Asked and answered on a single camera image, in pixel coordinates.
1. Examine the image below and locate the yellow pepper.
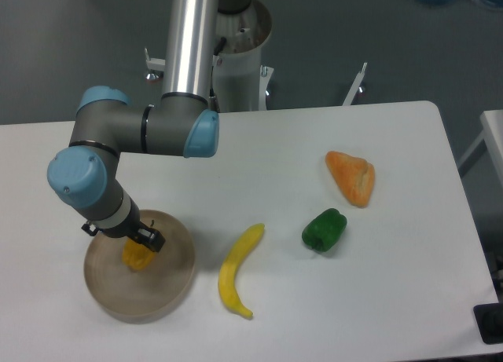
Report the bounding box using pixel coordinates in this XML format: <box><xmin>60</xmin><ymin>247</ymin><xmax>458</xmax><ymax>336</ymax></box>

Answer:
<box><xmin>121</xmin><ymin>238</ymin><xmax>158</xmax><ymax>272</ymax></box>

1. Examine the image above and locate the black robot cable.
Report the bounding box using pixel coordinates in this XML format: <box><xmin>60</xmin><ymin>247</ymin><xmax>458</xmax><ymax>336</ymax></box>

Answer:
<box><xmin>207</xmin><ymin>35</ymin><xmax>228</xmax><ymax>114</ymax></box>

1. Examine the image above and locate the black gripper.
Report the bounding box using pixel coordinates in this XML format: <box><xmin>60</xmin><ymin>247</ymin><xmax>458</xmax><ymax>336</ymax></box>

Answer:
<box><xmin>81</xmin><ymin>218</ymin><xmax>166</xmax><ymax>252</ymax></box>

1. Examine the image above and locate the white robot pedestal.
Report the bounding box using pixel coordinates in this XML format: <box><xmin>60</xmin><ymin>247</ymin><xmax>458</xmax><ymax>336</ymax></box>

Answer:
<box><xmin>209</xmin><ymin>0</ymin><xmax>274</xmax><ymax>112</ymax></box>

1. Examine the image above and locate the black clamp at table edge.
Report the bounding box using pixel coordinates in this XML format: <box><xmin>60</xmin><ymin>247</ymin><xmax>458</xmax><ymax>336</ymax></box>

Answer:
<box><xmin>473</xmin><ymin>303</ymin><xmax>503</xmax><ymax>345</ymax></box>

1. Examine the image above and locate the beige round plate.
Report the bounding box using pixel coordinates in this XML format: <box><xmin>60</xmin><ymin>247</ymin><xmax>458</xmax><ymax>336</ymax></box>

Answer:
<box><xmin>83</xmin><ymin>210</ymin><xmax>196</xmax><ymax>324</ymax></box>

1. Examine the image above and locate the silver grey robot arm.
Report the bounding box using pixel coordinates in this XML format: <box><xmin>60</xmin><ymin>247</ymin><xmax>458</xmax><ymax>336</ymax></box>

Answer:
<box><xmin>46</xmin><ymin>0</ymin><xmax>252</xmax><ymax>252</ymax></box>

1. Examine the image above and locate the yellow banana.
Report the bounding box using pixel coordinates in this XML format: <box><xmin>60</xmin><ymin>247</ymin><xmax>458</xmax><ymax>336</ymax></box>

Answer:
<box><xmin>218</xmin><ymin>223</ymin><xmax>265</xmax><ymax>320</ymax></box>

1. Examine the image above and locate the white side table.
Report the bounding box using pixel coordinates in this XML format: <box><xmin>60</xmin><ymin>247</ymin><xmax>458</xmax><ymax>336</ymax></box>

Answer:
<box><xmin>457</xmin><ymin>110</ymin><xmax>502</xmax><ymax>301</ymax></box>

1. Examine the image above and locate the green bell pepper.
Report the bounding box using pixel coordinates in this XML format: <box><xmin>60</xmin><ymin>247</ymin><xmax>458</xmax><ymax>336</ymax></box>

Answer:
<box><xmin>301</xmin><ymin>208</ymin><xmax>347</xmax><ymax>252</ymax></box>

